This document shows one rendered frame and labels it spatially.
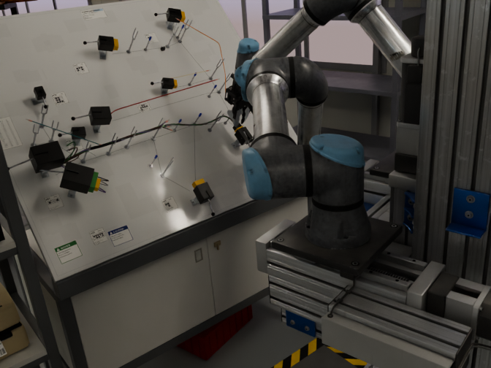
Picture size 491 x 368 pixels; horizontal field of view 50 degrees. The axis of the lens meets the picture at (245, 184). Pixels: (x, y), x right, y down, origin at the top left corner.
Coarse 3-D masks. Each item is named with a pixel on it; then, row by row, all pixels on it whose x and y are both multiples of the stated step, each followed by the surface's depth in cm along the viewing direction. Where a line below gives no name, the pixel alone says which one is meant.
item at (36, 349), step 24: (0, 144) 142; (0, 168) 144; (0, 192) 147; (0, 216) 173; (24, 240) 154; (0, 264) 197; (24, 264) 156; (24, 312) 191; (48, 336) 168; (0, 360) 165; (24, 360) 165; (48, 360) 172
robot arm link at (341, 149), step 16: (320, 144) 110; (336, 144) 111; (352, 144) 112; (320, 160) 110; (336, 160) 109; (352, 160) 109; (320, 176) 110; (336, 176) 110; (352, 176) 111; (320, 192) 113; (336, 192) 112; (352, 192) 112
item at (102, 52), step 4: (100, 36) 201; (104, 36) 202; (100, 40) 200; (104, 40) 202; (108, 40) 202; (112, 40) 202; (84, 44) 200; (100, 44) 200; (104, 44) 200; (108, 44) 201; (112, 44) 202; (100, 48) 202; (104, 48) 202; (108, 48) 203; (112, 48) 203; (100, 52) 207; (104, 52) 206; (100, 56) 208; (104, 56) 209
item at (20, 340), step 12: (0, 288) 169; (0, 300) 165; (0, 312) 163; (12, 312) 166; (0, 324) 163; (12, 324) 165; (0, 336) 162; (12, 336) 165; (24, 336) 167; (12, 348) 165
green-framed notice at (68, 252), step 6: (60, 246) 171; (66, 246) 172; (72, 246) 173; (78, 246) 173; (60, 252) 170; (66, 252) 171; (72, 252) 172; (78, 252) 173; (60, 258) 169; (66, 258) 170; (72, 258) 171
